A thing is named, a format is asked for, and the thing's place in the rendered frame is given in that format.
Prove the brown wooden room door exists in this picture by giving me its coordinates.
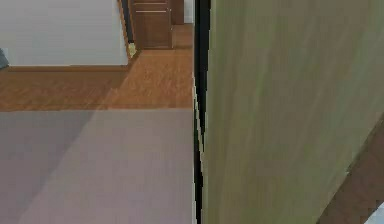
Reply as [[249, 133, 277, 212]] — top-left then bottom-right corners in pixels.
[[128, 0, 185, 51]]

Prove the olive green room door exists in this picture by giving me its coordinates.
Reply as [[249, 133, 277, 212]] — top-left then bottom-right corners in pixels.
[[194, 0, 384, 224]]

